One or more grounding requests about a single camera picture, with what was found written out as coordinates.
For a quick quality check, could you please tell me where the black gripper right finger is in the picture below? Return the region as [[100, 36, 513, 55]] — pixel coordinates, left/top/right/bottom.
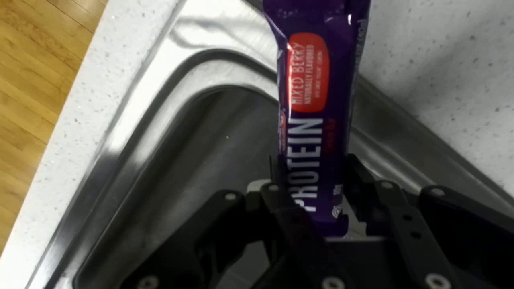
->
[[344, 153, 514, 289]]

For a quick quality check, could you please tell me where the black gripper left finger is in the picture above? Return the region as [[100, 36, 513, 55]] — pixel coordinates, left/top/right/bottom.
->
[[119, 155, 344, 289]]

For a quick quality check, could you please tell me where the purple protein snack bar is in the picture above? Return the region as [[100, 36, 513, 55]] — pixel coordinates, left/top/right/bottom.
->
[[261, 0, 373, 241]]

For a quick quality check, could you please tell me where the stainless steel double sink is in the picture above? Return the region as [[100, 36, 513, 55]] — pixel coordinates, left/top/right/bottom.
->
[[23, 0, 514, 289]]

